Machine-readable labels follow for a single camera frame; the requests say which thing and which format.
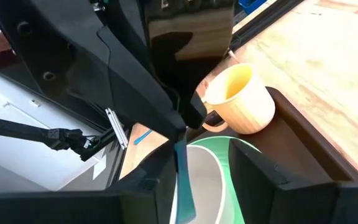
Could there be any dark brown serving tray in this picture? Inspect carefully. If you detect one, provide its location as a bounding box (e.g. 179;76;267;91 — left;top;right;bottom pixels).
185;86;358;224

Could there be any white ceramic bowl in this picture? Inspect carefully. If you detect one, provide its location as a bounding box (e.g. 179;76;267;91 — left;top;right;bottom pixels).
168;144;226;224

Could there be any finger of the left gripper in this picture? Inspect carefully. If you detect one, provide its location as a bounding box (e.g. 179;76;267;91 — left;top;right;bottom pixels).
154;58;208;130
99;18;186;141

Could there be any pale orange ribbed mug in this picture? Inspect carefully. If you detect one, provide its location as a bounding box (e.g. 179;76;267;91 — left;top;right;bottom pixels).
201;63;276;135

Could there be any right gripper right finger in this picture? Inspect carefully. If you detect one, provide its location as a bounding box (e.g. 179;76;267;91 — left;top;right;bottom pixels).
228;139;287;224

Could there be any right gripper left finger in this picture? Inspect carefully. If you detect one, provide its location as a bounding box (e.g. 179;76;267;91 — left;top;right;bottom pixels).
116;141;178;224

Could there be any green plate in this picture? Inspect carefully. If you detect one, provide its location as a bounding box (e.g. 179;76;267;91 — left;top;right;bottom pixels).
187;136;262;224

